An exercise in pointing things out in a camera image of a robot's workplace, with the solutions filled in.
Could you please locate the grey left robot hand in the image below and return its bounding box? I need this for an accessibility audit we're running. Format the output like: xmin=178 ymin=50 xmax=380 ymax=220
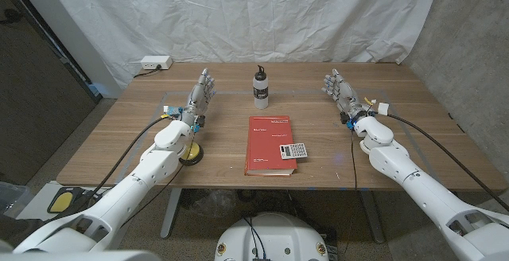
xmin=181 ymin=68 xmax=217 ymax=127

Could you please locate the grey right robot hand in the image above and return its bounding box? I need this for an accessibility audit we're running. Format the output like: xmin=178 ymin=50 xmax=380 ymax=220
xmin=321 ymin=68 xmax=377 ymax=125

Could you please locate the white pocket calculator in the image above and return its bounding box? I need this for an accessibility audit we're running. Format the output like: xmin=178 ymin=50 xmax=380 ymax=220
xmin=279 ymin=142 xmax=309 ymax=161

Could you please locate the white bottle with black cap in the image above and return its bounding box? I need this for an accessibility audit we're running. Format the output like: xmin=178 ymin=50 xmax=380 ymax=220
xmin=252 ymin=64 xmax=270 ymax=110

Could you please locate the red hardcover notebook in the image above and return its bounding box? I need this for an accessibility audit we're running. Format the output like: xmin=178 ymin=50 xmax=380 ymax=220
xmin=243 ymin=115 xmax=298 ymax=177

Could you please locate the white power strip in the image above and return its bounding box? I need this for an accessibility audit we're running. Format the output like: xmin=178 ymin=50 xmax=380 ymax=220
xmin=140 ymin=55 xmax=173 ymax=71

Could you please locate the yellow push button black base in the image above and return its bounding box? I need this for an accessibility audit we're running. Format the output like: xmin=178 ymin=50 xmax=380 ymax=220
xmin=178 ymin=142 xmax=205 ymax=167

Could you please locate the white wrinkled backdrop sheet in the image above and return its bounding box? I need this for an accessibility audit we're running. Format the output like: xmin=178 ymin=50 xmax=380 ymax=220
xmin=39 ymin=0 xmax=446 ymax=91

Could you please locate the grey metal table leg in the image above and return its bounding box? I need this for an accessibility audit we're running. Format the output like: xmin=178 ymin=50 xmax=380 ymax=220
xmin=359 ymin=190 xmax=386 ymax=244
xmin=160 ymin=188 xmax=183 ymax=240

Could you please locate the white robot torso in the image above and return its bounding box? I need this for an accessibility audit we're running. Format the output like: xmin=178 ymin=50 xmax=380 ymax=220
xmin=214 ymin=212 xmax=330 ymax=261

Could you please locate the yellow and black foot pedal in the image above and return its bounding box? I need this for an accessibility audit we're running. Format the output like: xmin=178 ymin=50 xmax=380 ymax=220
xmin=46 ymin=186 xmax=87 ymax=214

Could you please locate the white floor mat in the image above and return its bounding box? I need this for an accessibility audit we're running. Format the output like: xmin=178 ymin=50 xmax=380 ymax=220
xmin=15 ymin=180 xmax=120 ymax=222

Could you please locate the clear plastic bin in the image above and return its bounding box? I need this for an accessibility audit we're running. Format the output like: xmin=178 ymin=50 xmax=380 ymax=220
xmin=0 ymin=181 xmax=33 ymax=218

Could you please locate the black power strip cord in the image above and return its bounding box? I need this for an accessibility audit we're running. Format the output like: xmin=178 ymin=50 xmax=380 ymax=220
xmin=133 ymin=64 xmax=162 ymax=79

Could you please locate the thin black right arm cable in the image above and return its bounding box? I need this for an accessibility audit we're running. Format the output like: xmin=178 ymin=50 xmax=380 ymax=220
xmin=348 ymin=128 xmax=359 ymax=193

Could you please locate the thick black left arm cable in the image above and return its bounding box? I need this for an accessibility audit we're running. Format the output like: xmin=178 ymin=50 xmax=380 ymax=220
xmin=39 ymin=115 xmax=170 ymax=226

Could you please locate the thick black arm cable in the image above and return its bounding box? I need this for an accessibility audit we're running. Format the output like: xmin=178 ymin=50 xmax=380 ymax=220
xmin=39 ymin=115 xmax=170 ymax=226
xmin=377 ymin=102 xmax=509 ymax=212

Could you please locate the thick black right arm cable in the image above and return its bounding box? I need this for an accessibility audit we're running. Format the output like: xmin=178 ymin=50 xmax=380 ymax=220
xmin=377 ymin=102 xmax=509 ymax=212

